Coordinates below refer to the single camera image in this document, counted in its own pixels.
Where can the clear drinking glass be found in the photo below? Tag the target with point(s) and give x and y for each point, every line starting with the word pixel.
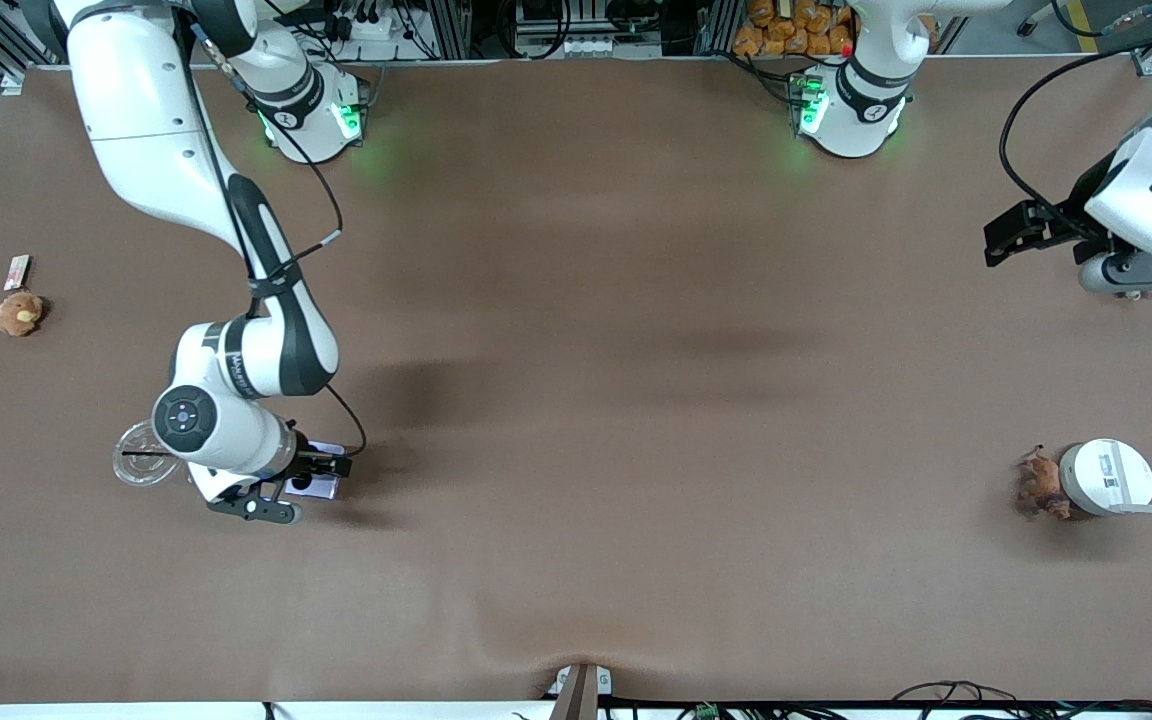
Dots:
pixel 136 470

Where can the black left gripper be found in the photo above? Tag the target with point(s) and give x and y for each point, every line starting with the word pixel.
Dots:
pixel 1075 216

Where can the grey equipment box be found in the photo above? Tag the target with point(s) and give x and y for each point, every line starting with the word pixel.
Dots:
pixel 566 25

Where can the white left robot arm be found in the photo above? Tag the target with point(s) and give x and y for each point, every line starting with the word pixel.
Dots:
pixel 861 110

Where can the bag of orange snacks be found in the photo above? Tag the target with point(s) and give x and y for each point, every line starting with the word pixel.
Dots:
pixel 786 25

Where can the white power strip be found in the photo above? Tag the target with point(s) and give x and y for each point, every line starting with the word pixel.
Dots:
pixel 371 25

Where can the green terminal connector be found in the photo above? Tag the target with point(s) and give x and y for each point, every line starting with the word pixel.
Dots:
pixel 706 712

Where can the small printed packet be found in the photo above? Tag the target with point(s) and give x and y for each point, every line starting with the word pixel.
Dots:
pixel 17 271

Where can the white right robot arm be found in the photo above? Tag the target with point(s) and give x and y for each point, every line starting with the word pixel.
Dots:
pixel 156 130

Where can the white desk lamp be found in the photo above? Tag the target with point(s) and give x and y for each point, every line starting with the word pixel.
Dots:
pixel 1106 477

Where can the reddish brown plush toy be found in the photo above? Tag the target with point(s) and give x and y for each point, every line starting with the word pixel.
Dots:
pixel 1041 485

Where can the lilac dual-lens smartphone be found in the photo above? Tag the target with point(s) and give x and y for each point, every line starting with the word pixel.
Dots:
pixel 314 488

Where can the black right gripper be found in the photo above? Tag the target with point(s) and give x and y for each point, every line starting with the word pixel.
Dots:
pixel 308 463

